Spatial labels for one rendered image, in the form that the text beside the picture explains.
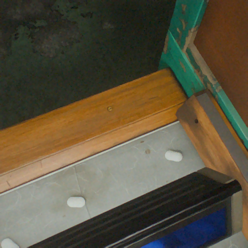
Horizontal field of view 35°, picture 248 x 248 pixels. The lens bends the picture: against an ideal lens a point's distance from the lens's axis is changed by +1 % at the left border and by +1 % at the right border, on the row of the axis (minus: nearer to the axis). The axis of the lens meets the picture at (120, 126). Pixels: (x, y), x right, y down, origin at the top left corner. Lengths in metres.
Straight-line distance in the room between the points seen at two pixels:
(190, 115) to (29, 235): 0.37
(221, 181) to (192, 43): 0.41
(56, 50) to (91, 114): 1.04
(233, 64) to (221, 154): 0.16
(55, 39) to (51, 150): 1.13
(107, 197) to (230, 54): 0.35
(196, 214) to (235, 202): 0.04
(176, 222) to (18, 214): 0.44
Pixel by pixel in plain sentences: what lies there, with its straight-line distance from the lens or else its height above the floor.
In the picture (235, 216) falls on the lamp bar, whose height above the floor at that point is 1.08.
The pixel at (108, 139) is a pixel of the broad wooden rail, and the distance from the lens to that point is 0.79.
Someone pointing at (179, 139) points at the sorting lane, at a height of 0.74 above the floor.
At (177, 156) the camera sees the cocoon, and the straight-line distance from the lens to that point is 0.79.
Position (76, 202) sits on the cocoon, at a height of 0.76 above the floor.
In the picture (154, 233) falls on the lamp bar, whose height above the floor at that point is 1.11.
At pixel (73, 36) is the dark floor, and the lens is 1.86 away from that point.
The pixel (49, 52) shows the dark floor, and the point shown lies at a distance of 1.82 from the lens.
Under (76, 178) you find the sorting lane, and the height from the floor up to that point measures 0.74.
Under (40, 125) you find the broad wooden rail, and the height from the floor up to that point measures 0.76.
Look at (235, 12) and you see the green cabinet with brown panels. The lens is 0.64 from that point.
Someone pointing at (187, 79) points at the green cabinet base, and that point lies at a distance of 0.82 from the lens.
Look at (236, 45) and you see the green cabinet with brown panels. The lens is 0.66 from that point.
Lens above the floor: 1.49
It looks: 66 degrees down
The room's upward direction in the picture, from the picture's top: 8 degrees clockwise
